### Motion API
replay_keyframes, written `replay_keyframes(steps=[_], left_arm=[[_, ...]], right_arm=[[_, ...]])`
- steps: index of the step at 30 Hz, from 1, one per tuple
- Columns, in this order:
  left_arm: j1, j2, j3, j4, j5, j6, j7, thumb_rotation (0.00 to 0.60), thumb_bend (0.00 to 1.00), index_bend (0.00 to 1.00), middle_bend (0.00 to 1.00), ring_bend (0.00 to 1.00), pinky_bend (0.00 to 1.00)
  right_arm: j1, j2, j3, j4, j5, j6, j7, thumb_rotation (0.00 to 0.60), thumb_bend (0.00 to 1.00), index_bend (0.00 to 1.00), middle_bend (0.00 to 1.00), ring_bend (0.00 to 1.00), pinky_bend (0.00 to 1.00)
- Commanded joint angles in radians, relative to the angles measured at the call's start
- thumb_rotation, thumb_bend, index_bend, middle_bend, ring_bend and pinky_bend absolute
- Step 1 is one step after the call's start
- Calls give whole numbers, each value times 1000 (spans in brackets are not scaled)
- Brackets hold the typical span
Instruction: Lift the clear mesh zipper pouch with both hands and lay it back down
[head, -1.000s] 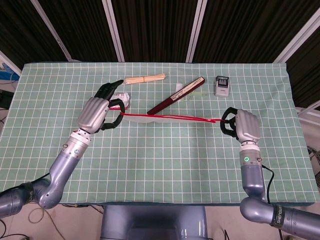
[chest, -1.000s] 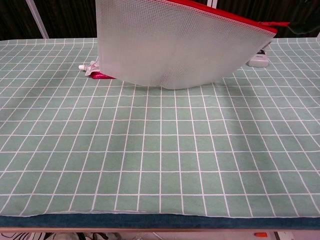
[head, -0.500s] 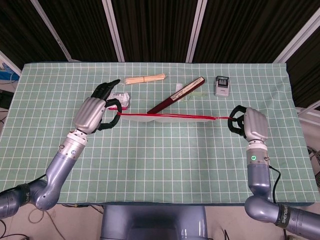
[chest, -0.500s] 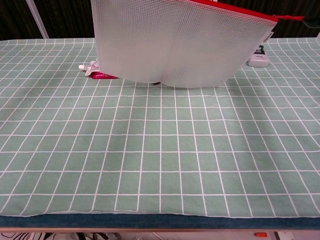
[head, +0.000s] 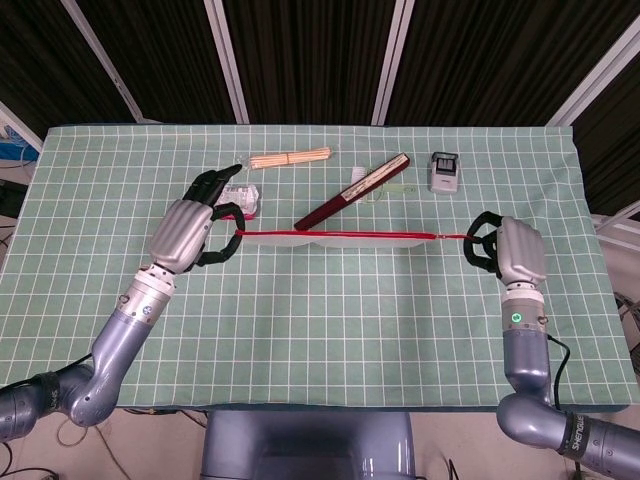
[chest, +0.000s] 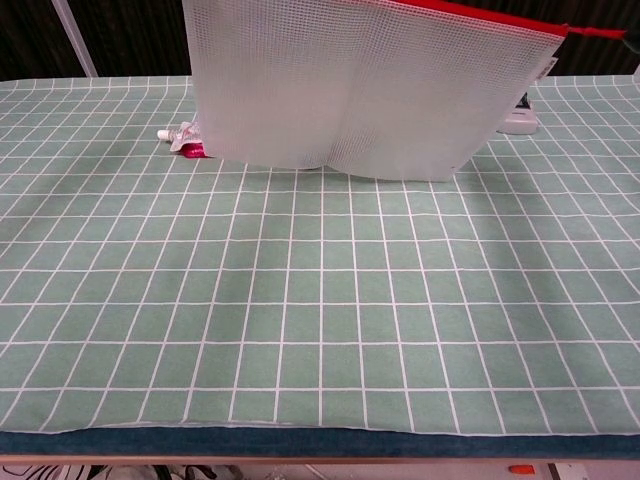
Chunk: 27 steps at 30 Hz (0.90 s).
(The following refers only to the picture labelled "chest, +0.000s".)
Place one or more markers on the green white grid tablecloth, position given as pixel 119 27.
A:
pixel 250 300

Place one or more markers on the dark teal under cloth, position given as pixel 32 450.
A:
pixel 250 442

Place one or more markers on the grey stamp device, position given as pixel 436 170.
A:
pixel 520 122

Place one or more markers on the white mesh zipper pouch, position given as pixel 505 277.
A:
pixel 350 90

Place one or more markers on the small orange object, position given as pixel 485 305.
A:
pixel 521 469

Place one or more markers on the silver red spout pouch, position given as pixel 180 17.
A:
pixel 180 136

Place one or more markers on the white aluminium frame post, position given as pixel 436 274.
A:
pixel 75 40

